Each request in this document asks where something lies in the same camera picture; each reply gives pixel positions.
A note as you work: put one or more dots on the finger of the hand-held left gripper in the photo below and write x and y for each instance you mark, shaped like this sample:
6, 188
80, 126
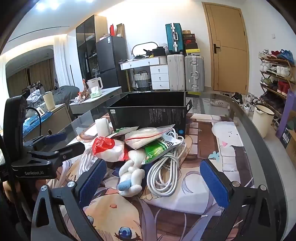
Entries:
55, 137
71, 149

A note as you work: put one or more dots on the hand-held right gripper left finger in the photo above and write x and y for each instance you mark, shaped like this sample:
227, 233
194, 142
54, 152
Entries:
92, 183

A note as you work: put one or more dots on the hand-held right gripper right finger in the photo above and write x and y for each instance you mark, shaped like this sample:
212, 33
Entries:
214, 183

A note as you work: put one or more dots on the white plush toy blue tail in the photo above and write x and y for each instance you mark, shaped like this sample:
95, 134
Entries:
131, 173

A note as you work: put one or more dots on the clear zip bag white filling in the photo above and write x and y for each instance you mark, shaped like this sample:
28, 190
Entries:
148, 136

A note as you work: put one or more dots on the beige nightstand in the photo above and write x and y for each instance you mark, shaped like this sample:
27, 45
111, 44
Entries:
57, 120

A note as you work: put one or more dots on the red white plastic bag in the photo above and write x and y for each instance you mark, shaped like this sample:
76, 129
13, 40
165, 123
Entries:
104, 148

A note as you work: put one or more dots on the cream cup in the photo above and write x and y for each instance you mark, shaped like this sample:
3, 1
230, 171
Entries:
49, 102

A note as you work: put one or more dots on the white tissue roll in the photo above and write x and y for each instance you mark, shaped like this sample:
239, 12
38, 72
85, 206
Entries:
103, 126

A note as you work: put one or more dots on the printed cartoon table mat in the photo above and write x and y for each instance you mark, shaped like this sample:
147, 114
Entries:
203, 143

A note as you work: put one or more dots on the pile of grey clothing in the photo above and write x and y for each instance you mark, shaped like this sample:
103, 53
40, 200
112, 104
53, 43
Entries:
66, 92

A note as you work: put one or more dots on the crinkled snack bag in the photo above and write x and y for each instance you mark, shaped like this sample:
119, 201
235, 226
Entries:
81, 95

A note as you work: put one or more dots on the green white packet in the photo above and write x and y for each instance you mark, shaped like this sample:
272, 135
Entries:
121, 130
157, 148

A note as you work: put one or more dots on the green wipes box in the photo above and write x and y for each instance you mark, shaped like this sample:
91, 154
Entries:
96, 93

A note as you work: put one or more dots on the grey side table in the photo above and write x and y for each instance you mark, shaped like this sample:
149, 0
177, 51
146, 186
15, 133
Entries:
104, 97

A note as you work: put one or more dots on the brown curtains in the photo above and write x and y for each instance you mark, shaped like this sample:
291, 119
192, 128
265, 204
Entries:
39, 71

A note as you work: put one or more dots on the white electric kettle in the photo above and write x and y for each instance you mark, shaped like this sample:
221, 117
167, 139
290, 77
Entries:
94, 83

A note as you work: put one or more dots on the white bucket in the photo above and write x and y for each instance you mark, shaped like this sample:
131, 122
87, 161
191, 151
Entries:
262, 122

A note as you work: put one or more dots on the striped rug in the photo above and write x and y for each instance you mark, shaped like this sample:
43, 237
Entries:
197, 105

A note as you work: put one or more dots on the brown cardboard box black label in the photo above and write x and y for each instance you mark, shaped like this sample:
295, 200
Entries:
290, 143

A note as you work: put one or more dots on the scattered black white sneakers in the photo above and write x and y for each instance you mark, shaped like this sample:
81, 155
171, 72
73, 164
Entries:
238, 97

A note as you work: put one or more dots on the black refrigerator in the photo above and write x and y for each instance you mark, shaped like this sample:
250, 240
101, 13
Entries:
108, 58

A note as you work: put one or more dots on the dark glass wardrobe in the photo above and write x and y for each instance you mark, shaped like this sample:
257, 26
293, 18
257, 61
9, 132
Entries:
85, 46

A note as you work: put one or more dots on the grey wicker basket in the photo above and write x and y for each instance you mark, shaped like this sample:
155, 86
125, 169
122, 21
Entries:
142, 80

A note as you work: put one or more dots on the purple box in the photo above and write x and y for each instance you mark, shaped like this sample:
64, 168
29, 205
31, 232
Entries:
286, 111

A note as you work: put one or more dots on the silver suitcase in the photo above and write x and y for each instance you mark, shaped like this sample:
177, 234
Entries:
194, 73

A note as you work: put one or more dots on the tan wooden door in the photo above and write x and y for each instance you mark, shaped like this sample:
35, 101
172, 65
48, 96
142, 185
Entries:
229, 69

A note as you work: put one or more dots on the white dresser with drawers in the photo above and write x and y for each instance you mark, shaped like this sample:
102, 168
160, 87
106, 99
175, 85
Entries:
159, 74

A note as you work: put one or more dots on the white suitcase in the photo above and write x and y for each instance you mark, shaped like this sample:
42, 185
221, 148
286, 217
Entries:
175, 73

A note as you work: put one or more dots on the wooden shoe rack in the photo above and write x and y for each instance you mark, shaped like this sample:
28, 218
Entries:
277, 80

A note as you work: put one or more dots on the oval mirror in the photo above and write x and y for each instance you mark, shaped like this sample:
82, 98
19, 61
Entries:
143, 47

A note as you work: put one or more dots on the flat brown cardboard box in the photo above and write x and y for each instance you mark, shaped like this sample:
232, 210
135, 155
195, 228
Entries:
120, 30

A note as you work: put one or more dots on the black bag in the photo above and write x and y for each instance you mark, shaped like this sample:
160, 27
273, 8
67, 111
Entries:
159, 51

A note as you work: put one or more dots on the rows of assorted shoes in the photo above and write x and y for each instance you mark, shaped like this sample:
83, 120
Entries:
282, 69

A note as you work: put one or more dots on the black yellow shoe box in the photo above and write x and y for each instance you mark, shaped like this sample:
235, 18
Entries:
192, 52

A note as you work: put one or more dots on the black shoe box red logo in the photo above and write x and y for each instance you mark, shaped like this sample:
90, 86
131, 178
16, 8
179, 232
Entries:
189, 41

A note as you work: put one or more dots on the teal suitcase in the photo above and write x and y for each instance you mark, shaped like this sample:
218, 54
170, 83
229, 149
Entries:
174, 39

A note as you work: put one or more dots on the small brown cardboard box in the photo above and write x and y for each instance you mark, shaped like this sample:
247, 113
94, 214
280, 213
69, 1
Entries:
186, 32

